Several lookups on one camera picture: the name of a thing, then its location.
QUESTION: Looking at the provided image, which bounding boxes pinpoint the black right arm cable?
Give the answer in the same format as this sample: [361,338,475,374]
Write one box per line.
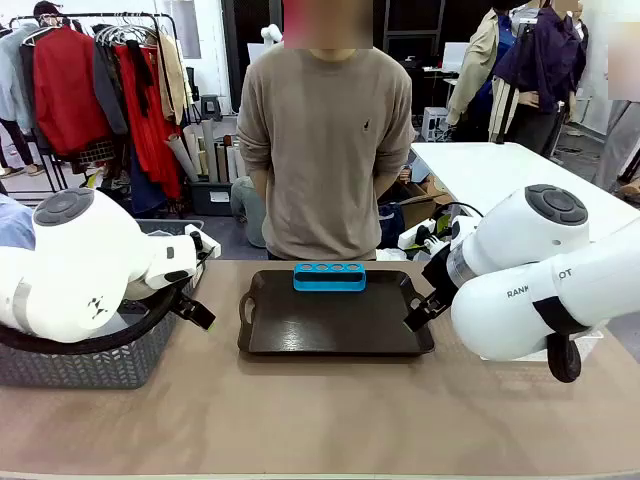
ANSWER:
[432,201,484,236]

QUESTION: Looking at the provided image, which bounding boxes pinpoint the beige garment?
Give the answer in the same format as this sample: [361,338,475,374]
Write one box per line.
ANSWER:
[157,32,194,126]

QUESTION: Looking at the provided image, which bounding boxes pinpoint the mannequin in navy shirt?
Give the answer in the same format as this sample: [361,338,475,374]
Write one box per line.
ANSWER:
[492,3,589,156]

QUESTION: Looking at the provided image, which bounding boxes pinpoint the white monitor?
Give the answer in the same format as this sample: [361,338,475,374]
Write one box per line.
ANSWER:
[443,42,472,73]

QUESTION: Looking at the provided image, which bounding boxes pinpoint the black scarf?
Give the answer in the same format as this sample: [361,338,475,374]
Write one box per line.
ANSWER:
[124,39,156,119]

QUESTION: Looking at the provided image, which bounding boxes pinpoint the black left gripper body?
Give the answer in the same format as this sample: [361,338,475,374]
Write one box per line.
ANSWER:
[172,259,207,307]

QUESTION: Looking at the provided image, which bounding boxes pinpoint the white plastic basket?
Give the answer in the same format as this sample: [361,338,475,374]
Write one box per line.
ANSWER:
[477,324,609,362]

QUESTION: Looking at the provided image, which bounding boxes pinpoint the seated person in jeans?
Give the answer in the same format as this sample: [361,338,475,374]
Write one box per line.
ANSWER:
[230,174,269,249]

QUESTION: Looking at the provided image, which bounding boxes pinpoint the person in light blue shirt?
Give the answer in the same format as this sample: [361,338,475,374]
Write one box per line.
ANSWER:
[0,193,38,251]

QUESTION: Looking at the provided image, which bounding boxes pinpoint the background person in grey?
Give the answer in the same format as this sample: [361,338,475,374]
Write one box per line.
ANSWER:
[592,22,640,194]

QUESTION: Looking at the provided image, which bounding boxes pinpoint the white paper roll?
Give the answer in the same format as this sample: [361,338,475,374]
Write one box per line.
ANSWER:
[166,132,200,184]
[201,119,221,184]

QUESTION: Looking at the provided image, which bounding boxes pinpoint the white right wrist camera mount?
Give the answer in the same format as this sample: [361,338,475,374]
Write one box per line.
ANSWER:
[398,217,454,252]

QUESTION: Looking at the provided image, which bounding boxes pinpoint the grey storage bin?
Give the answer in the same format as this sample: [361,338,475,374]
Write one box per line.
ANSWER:
[189,180,236,217]

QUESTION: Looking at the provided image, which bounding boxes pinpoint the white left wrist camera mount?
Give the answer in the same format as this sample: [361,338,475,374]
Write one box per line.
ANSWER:
[183,224,222,264]

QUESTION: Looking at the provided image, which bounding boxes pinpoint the cardboard box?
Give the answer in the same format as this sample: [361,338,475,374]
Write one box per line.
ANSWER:
[399,177,454,231]

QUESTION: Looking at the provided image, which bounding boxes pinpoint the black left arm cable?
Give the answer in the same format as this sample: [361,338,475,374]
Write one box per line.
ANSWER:
[0,279,184,357]

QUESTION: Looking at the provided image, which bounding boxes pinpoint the person in beige sweater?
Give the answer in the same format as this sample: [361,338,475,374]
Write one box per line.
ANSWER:
[236,47,414,261]

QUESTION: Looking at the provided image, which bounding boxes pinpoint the red jacket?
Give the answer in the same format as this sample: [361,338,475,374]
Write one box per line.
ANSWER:
[32,27,114,157]

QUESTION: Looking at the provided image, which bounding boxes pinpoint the background person with cap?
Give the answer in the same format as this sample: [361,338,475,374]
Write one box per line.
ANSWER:
[32,0,67,29]

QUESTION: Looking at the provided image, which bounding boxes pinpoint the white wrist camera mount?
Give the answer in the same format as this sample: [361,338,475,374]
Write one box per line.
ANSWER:
[183,224,222,264]
[398,217,454,252]

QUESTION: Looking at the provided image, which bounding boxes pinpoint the grey plastic basket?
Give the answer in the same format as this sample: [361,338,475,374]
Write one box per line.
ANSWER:
[133,218,207,301]
[0,287,180,390]

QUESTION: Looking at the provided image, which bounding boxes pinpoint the mannequin in beige coat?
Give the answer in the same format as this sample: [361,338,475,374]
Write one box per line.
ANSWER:
[446,7,521,144]

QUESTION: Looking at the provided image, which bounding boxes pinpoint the white table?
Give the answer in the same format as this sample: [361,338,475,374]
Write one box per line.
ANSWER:
[409,142,640,224]

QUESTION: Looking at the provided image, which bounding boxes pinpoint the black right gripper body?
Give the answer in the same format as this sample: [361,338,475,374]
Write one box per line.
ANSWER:
[421,244,460,303]

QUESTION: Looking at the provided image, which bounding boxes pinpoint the red dress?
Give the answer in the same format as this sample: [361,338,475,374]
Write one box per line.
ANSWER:
[115,44,184,199]

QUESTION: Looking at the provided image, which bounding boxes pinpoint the silver wire hangers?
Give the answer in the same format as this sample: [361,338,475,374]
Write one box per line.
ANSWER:
[93,23,162,49]

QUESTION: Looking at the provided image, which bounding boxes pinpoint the white computer case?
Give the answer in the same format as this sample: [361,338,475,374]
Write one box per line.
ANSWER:
[422,106,451,143]

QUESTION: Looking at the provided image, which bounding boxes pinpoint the dark blue bag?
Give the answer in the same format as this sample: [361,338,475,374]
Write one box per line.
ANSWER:
[378,202,407,249]

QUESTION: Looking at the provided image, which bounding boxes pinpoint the dark brown serving tray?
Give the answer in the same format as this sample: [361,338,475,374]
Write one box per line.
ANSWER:
[238,269,436,357]

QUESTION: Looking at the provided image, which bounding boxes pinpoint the white plastic bag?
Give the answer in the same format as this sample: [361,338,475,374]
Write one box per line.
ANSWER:
[374,247,432,263]

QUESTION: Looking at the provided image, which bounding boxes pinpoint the dark grey jacket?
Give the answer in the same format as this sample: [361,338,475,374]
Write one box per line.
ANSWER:
[92,28,130,137]

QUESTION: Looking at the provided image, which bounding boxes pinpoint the blue test tube rack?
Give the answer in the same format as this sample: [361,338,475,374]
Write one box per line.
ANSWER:
[293,262,368,293]

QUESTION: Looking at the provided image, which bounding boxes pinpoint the light grey garment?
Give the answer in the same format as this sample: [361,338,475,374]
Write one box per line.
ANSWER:
[0,22,39,132]

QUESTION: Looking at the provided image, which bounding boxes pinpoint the black clothes rack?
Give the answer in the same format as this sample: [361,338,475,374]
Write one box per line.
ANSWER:
[9,12,194,126]

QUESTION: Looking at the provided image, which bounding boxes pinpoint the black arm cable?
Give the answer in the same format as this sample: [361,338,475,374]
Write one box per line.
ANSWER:
[0,279,184,357]
[432,201,484,236]

